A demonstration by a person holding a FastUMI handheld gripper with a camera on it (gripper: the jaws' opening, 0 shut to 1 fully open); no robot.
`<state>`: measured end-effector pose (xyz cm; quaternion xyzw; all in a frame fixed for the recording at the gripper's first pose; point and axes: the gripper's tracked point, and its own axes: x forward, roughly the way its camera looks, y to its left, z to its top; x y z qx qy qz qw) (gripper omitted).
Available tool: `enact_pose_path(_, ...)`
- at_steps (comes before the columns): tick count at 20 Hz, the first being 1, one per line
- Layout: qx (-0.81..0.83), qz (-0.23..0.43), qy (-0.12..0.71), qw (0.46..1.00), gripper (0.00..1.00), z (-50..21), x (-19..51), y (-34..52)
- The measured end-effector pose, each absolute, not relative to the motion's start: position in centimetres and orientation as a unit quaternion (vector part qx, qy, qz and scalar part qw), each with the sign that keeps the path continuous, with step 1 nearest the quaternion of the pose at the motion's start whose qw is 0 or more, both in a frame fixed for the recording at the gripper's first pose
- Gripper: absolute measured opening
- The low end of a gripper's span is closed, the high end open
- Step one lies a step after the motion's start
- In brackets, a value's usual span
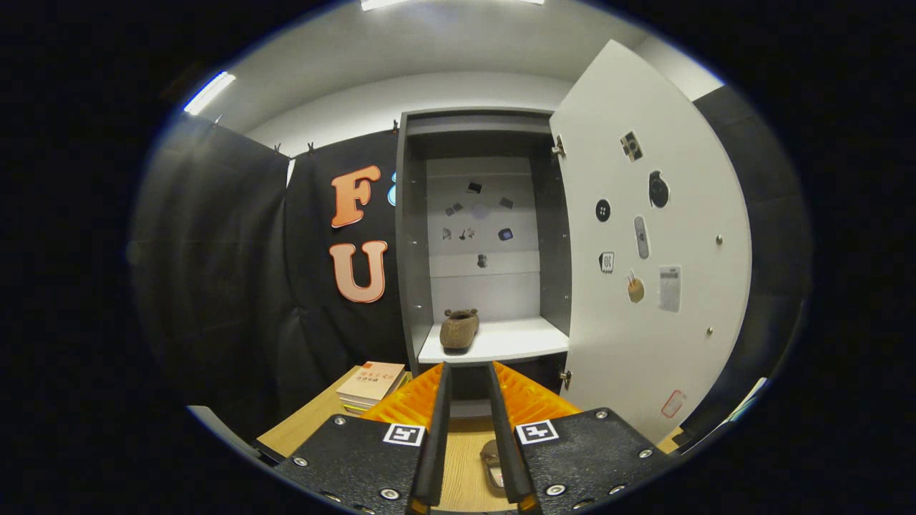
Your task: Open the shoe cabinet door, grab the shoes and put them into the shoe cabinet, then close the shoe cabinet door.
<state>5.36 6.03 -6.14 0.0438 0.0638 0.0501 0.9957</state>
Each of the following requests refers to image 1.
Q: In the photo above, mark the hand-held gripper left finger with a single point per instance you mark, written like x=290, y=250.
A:
x=438, y=443

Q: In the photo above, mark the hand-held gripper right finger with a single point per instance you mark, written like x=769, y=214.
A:
x=509, y=450

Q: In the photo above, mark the brown fuzzy shoe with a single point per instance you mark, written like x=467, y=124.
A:
x=492, y=458
x=458, y=330

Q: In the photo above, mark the beige shoe cabinet door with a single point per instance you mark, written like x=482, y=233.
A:
x=687, y=214

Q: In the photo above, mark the orange cover book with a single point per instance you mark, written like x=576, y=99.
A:
x=372, y=383

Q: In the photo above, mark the black backdrop cloth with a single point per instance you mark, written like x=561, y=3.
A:
x=215, y=286

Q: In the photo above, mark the narrow ceiling light strip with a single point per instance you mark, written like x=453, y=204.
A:
x=209, y=93

